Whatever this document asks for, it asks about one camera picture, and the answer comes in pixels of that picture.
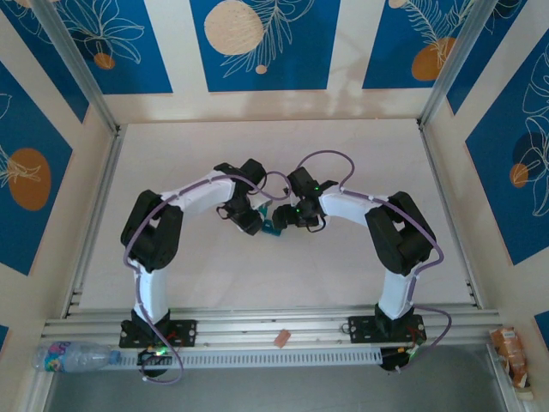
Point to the teal pill organizer box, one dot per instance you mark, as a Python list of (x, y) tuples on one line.
[(272, 229)]

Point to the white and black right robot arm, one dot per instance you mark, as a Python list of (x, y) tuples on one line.
[(351, 206)]

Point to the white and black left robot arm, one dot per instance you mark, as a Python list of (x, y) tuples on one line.
[(197, 195)]

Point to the small brown block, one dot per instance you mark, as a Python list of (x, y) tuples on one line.
[(282, 338)]

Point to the black controller board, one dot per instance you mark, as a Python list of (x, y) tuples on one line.
[(396, 358), (152, 356)]

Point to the clear plastic water bottle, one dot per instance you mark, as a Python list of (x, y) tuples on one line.
[(77, 357)]

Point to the orange snack packet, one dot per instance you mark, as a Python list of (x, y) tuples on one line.
[(510, 356)]

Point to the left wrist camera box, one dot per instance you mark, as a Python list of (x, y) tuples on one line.
[(257, 201)]

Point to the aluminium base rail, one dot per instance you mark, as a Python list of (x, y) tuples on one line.
[(266, 319)]

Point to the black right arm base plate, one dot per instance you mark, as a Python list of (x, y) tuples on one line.
[(362, 328)]

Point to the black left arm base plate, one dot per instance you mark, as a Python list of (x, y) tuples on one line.
[(184, 332)]

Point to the aluminium frame post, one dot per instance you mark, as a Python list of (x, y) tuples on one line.
[(459, 56), (77, 64)]

